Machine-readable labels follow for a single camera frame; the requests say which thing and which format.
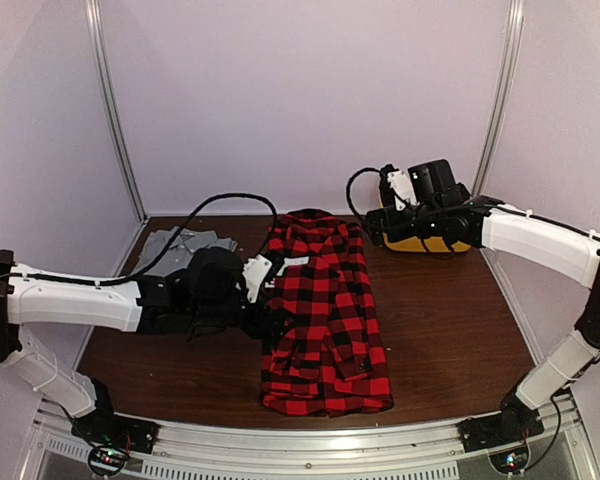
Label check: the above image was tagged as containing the left aluminium frame post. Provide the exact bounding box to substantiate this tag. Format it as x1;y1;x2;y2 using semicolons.
84;0;148;223

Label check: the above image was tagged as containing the left black cable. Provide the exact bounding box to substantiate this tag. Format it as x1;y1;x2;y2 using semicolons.
94;192;280;289

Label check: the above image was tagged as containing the red black plaid shirt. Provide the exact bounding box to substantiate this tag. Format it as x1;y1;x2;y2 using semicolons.
261;209;394;417

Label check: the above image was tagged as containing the right aluminium frame post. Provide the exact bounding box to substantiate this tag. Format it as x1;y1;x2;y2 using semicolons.
472;0;525;195

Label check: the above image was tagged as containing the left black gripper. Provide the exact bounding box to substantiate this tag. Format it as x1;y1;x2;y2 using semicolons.
191;290;301;345

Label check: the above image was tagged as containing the black cable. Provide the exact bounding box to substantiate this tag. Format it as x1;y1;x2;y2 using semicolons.
345;167;386;219
94;192;280;289

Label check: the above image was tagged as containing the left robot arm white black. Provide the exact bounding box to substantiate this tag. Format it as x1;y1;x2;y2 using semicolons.
0;247;286;444

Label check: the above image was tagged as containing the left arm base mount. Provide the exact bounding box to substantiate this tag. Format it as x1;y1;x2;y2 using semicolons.
70;415;159;478

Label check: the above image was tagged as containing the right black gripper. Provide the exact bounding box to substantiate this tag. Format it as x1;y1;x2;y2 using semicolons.
363;203;442;245

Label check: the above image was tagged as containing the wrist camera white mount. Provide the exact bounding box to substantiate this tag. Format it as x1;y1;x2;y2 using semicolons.
379;164;418;212
243;255;273;304

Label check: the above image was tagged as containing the aluminium frame post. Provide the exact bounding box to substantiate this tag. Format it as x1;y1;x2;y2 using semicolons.
84;0;148;223
472;0;525;195

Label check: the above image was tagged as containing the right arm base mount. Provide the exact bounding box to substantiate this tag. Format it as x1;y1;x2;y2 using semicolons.
457;412;545;476

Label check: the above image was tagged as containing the yellow plastic bin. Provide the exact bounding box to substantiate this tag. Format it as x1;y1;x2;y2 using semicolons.
377;184;474;254

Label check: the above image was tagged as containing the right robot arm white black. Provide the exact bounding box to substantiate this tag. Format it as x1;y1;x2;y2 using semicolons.
360;159;600;442

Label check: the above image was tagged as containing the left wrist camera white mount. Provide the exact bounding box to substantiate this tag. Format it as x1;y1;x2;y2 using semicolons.
243;255;273;304

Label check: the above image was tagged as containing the right black cable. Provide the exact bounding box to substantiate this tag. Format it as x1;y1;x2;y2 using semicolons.
345;167;386;219

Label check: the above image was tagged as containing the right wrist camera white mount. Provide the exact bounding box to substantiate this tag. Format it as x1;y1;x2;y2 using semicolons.
379;164;418;212

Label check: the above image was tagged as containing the folded grey shirt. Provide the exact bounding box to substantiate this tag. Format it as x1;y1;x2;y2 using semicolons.
132;227;238;276

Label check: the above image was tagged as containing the front aluminium rail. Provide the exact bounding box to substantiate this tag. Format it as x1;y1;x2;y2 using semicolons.
15;394;600;479

